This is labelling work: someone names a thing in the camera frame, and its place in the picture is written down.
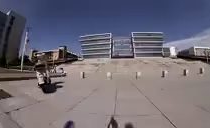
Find row of short bollards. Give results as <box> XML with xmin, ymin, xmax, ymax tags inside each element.
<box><xmin>79</xmin><ymin>66</ymin><xmax>210</xmax><ymax>80</ymax></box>

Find white striped multi-storey building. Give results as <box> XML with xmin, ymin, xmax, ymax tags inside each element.
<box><xmin>78</xmin><ymin>31</ymin><xmax>165</xmax><ymax>60</ymax></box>

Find wide concrete steps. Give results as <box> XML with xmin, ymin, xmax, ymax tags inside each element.
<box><xmin>63</xmin><ymin>57</ymin><xmax>210</xmax><ymax>73</ymax></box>

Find grey concrete slab plaza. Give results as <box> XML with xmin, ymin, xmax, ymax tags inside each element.
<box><xmin>0</xmin><ymin>67</ymin><xmax>210</xmax><ymax>128</ymax></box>

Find low brown building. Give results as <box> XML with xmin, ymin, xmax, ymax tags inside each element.
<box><xmin>28</xmin><ymin>45</ymin><xmax>81</xmax><ymax>65</ymax></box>

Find small white building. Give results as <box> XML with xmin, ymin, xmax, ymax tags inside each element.
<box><xmin>162</xmin><ymin>45</ymin><xmax>178</xmax><ymax>58</ymax></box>

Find robot's own part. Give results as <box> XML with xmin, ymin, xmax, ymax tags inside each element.
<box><xmin>63</xmin><ymin>120</ymin><xmax>76</xmax><ymax>128</ymax></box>
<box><xmin>124</xmin><ymin>122</ymin><xmax>135</xmax><ymax>128</ymax></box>

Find pale tall pole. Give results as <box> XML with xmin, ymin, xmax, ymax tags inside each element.
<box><xmin>20</xmin><ymin>27</ymin><xmax>30</xmax><ymax>73</ymax></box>

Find long low white building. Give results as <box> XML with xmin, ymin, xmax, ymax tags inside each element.
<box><xmin>177</xmin><ymin>46</ymin><xmax>210</xmax><ymax>59</ymax></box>

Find dark glass tall building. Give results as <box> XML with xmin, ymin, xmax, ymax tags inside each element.
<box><xmin>0</xmin><ymin>8</ymin><xmax>27</xmax><ymax>66</ymax></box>

